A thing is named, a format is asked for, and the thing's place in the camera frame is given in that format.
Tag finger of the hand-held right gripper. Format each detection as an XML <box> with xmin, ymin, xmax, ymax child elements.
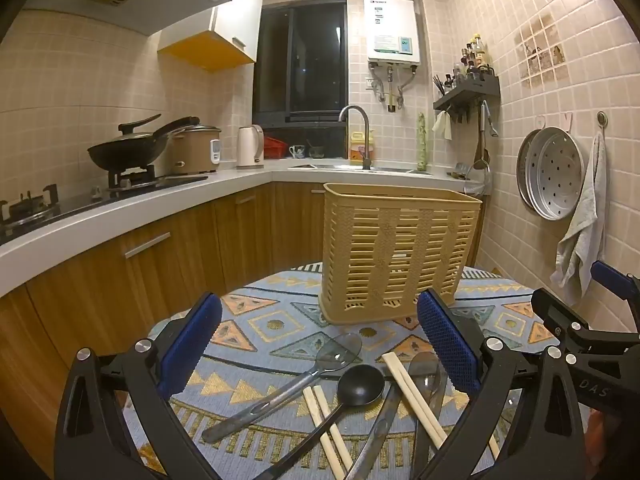
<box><xmin>590</xmin><ymin>260</ymin><xmax>640</xmax><ymax>321</ymax></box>
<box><xmin>531</xmin><ymin>287</ymin><xmax>640</xmax><ymax>358</ymax></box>

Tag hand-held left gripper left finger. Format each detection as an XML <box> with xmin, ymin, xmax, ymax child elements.
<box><xmin>54</xmin><ymin>291</ymin><xmax>224</xmax><ymax>480</ymax></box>

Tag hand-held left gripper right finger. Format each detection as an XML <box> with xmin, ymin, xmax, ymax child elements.
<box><xmin>410</xmin><ymin>289</ymin><xmax>596</xmax><ymax>480</ymax></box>

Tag dark translucent plastic spoon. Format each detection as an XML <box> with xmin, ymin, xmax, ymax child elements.
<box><xmin>409</xmin><ymin>351</ymin><xmax>449</xmax><ymax>480</ymax></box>

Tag wooden chopstick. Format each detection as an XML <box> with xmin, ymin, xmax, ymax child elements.
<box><xmin>382</xmin><ymin>354</ymin><xmax>447</xmax><ymax>453</ymax></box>
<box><xmin>302</xmin><ymin>388</ymin><xmax>343</xmax><ymax>477</ymax></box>
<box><xmin>390</xmin><ymin>352</ymin><xmax>501</xmax><ymax>459</ymax></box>
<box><xmin>312</xmin><ymin>385</ymin><xmax>355</xmax><ymax>471</ymax></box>

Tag black plastic ladle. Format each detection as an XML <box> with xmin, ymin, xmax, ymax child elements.
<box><xmin>255</xmin><ymin>364</ymin><xmax>386</xmax><ymax>480</ymax></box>

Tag beige plastic utensil basket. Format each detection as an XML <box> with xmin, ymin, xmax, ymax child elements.
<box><xmin>318</xmin><ymin>182</ymin><xmax>483</xmax><ymax>326</ymax></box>

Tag grey translucent plastic utensil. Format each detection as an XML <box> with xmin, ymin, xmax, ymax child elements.
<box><xmin>344</xmin><ymin>384</ymin><xmax>402</xmax><ymax>480</ymax></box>

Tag clear grey plastic spoon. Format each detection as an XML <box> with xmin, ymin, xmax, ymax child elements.
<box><xmin>200</xmin><ymin>332</ymin><xmax>363</xmax><ymax>444</ymax></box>

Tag person's right hand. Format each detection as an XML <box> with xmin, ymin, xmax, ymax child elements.
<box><xmin>587</xmin><ymin>407</ymin><xmax>623</xmax><ymax>480</ymax></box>

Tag grey hanging towel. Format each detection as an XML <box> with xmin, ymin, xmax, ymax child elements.
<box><xmin>550</xmin><ymin>130</ymin><xmax>609</xmax><ymax>307</ymax></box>

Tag patterned blue tablecloth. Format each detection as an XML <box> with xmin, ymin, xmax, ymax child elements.
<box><xmin>122</xmin><ymin>260</ymin><xmax>562</xmax><ymax>480</ymax></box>

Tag perforated metal steamer tray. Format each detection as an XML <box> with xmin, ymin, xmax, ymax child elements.
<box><xmin>527</xmin><ymin>126</ymin><xmax>585</xmax><ymax>221</ymax></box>

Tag round metal tray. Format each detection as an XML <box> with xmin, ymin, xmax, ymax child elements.
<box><xmin>516</xmin><ymin>129</ymin><xmax>543</xmax><ymax>208</ymax></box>

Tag metal strainer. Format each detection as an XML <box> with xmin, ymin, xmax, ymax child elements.
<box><xmin>447</xmin><ymin>160</ymin><xmax>494</xmax><ymax>197</ymax></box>

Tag hanging metal ladle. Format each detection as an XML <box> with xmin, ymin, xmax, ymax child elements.
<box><xmin>472</xmin><ymin>102</ymin><xmax>491</xmax><ymax>171</ymax></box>

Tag black gas stove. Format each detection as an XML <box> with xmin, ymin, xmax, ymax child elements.
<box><xmin>0</xmin><ymin>167</ymin><xmax>209</xmax><ymax>247</ymax></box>

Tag beige rice cooker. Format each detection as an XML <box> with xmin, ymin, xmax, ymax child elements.
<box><xmin>167</xmin><ymin>124</ymin><xmax>223</xmax><ymax>176</ymax></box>

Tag hanging metal tongs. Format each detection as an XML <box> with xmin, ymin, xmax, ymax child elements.
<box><xmin>482</xmin><ymin>100</ymin><xmax>500</xmax><ymax>137</ymax></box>

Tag steel sink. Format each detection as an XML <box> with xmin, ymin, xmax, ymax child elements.
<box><xmin>287</xmin><ymin>160</ymin><xmax>434</xmax><ymax>177</ymax></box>

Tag black wok with lid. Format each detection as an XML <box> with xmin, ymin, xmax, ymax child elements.
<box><xmin>87</xmin><ymin>114</ymin><xmax>201</xmax><ymax>172</ymax></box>

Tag white electric kettle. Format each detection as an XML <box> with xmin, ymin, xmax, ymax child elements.
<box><xmin>236</xmin><ymin>125</ymin><xmax>265</xmax><ymax>169</ymax></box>

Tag green patterned roll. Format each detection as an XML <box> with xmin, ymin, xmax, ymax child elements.
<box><xmin>417</xmin><ymin>112</ymin><xmax>430</xmax><ymax>171</ymax></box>

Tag red plastic basket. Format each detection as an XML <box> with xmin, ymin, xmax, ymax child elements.
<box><xmin>263</xmin><ymin>135</ymin><xmax>289</xmax><ymax>160</ymax></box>

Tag yellow bottle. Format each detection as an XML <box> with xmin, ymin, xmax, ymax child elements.
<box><xmin>350</xmin><ymin>130</ymin><xmax>376</xmax><ymax>164</ymax></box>

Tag steel kitchen faucet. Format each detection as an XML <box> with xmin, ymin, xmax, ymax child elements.
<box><xmin>338</xmin><ymin>105</ymin><xmax>374</xmax><ymax>171</ymax></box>

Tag row of seasoning bottles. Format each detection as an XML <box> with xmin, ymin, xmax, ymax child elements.
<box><xmin>452</xmin><ymin>34</ymin><xmax>496</xmax><ymax>84</ymax></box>

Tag water heater pipes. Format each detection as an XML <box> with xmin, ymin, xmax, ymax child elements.
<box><xmin>372</xmin><ymin>60</ymin><xmax>419</xmax><ymax>113</ymax></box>

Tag dark kitchen window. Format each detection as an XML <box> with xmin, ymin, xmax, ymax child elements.
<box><xmin>252</xmin><ymin>0</ymin><xmax>349</xmax><ymax>129</ymax></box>

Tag white gas water heater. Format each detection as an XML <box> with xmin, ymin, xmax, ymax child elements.
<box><xmin>363</xmin><ymin>0</ymin><xmax>421</xmax><ymax>64</ymax></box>

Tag black wall shelf rack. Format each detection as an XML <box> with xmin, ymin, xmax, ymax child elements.
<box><xmin>433</xmin><ymin>76</ymin><xmax>501</xmax><ymax>112</ymax></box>

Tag white and yellow wall cabinet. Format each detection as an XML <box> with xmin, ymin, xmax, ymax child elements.
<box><xmin>157</xmin><ymin>0</ymin><xmax>266</xmax><ymax>72</ymax></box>

